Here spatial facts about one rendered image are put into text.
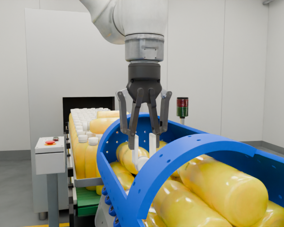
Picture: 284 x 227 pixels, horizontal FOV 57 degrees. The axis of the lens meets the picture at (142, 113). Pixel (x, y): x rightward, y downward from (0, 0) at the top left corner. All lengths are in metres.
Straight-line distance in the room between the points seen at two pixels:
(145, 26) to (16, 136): 4.79
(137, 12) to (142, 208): 0.38
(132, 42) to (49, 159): 0.59
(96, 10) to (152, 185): 0.48
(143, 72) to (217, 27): 5.08
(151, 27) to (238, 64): 5.19
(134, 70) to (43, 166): 0.57
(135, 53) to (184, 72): 4.69
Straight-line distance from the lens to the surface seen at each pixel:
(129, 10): 0.59
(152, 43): 0.58
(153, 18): 0.58
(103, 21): 0.71
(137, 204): 0.42
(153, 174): 0.41
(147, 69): 0.58
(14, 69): 5.17
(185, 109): 1.37
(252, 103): 5.92
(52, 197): 1.15
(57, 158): 1.01
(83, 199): 1.05
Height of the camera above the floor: 1.32
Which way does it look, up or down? 6 degrees down
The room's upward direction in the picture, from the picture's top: straight up
